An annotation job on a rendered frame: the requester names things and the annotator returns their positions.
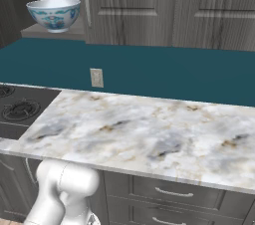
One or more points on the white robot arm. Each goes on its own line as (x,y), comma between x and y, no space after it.
(63,189)

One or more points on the grey wood cabinet door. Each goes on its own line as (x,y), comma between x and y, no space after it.
(129,6)
(215,10)

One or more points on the grey base cabinet door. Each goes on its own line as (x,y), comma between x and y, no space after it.
(16,185)

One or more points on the grey wooden shelf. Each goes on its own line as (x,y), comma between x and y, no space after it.
(50,32)

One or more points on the grey drawer front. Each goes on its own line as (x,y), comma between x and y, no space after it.
(166,215)
(179,191)

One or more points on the black gas hob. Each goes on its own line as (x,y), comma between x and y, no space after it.
(20,109)

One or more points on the white bowl with blue pattern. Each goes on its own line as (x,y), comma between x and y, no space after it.
(54,13)

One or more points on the white wall outlet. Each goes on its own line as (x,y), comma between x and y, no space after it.
(96,77)

